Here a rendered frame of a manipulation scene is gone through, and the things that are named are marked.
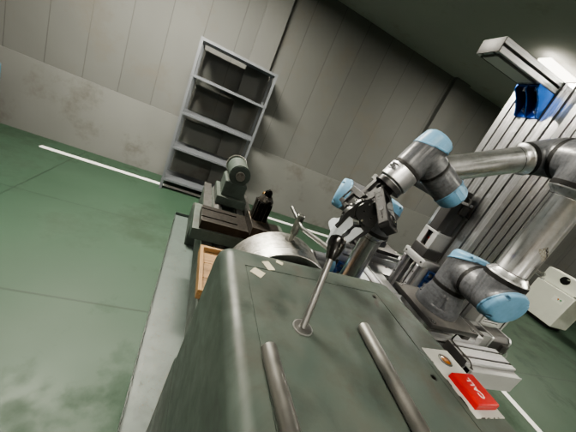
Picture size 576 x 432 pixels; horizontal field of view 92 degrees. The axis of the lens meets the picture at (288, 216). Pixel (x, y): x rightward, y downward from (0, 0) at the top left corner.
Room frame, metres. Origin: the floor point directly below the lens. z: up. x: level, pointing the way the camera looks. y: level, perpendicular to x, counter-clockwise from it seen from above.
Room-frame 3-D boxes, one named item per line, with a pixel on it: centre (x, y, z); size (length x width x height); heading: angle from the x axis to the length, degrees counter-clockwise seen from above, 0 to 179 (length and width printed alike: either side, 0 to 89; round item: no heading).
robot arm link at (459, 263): (0.93, -0.63, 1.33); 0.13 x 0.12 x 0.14; 13
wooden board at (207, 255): (1.00, 0.07, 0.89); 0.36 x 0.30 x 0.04; 114
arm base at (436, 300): (0.94, -0.63, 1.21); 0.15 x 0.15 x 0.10
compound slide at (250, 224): (1.33, 0.13, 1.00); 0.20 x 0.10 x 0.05; 24
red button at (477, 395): (0.42, -0.43, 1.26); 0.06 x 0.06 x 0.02; 24
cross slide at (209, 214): (1.33, 0.20, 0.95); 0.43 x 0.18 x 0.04; 114
